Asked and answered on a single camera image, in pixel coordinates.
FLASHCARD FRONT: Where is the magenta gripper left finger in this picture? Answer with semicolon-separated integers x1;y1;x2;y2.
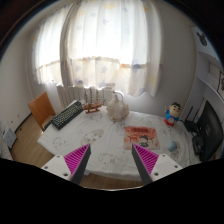
41;143;92;186

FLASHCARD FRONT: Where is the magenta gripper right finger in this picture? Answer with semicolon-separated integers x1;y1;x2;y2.
131;143;184;186

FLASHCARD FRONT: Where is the red cartoon mouse pad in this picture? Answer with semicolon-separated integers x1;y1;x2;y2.
124;126;160;150

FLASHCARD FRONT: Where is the light blue computer mouse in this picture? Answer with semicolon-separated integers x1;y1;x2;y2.
168;141;177;152

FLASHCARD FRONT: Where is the black computer keyboard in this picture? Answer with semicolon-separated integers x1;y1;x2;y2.
51;101;83;130

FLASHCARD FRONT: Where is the black computer monitor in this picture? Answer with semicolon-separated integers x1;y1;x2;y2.
197;101;224;162

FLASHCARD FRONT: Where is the white patterned tablecloth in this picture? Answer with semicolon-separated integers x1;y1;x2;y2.
38;107;199;181

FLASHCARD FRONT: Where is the cartoon boy figurine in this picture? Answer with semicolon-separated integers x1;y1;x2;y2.
164;102;181;126

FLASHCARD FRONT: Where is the wooden model sailing ship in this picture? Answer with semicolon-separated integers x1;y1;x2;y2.
82;87;105;114

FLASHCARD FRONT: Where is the black wifi router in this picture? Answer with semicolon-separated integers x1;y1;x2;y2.
184;106;199;132

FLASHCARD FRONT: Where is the orange wooden chair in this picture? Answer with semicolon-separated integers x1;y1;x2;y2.
28;92;55;130

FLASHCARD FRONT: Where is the white radiator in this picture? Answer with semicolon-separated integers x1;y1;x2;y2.
57;84;113;108

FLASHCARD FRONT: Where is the left sheer patterned curtain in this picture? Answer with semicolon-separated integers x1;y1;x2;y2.
31;5;70;84

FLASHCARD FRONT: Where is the sheer patterned curtain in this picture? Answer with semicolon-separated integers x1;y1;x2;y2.
31;5;70;84
60;0;163;96

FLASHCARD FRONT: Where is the right sheer patterned curtain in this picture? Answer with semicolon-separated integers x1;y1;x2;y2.
60;0;163;96

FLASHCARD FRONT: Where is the white wall shelf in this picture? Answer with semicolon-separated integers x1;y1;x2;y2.
189;26;224;111

